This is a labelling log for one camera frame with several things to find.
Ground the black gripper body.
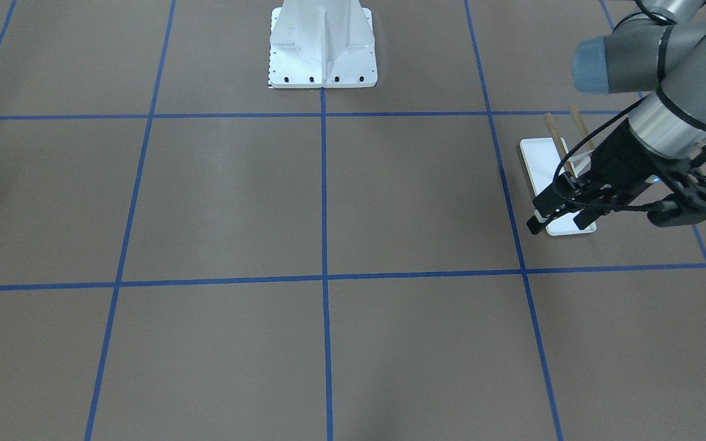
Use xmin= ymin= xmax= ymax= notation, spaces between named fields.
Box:
xmin=580 ymin=118 xmax=664 ymax=206

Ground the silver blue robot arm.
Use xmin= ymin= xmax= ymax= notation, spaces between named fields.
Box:
xmin=526 ymin=1 xmax=706 ymax=235

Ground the white wooden towel rack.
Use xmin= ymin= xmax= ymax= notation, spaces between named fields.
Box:
xmin=519 ymin=113 xmax=597 ymax=236

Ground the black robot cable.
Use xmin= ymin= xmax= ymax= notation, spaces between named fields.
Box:
xmin=550 ymin=108 xmax=666 ymax=214

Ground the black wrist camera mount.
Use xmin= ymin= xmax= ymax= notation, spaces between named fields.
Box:
xmin=647 ymin=145 xmax=706 ymax=228

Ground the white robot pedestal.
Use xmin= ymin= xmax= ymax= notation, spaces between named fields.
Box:
xmin=267 ymin=1 xmax=379 ymax=89

